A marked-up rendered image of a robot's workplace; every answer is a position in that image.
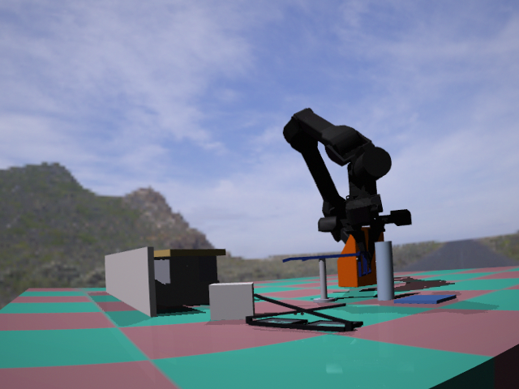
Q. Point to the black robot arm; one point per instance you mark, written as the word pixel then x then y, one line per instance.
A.
pixel 344 145

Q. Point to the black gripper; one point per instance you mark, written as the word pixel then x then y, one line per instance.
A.
pixel 335 224

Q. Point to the light grey flat panel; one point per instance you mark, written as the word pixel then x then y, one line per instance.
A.
pixel 130 277

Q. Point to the grey cylinder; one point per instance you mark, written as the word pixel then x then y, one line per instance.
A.
pixel 384 269

